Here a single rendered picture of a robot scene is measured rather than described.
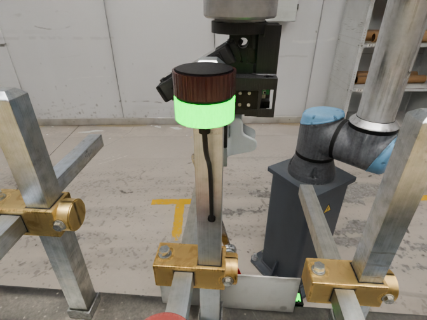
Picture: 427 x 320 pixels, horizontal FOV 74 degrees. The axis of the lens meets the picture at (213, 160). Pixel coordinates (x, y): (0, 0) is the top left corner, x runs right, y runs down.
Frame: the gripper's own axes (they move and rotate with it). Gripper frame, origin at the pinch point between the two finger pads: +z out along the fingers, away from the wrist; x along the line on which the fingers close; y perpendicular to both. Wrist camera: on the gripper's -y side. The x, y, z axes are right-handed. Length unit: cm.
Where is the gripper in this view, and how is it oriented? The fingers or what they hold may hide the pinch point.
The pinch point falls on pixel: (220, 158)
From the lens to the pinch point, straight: 45.5
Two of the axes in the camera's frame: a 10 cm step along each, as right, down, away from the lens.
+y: 10.0, 0.4, -0.7
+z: 0.0, 8.6, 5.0
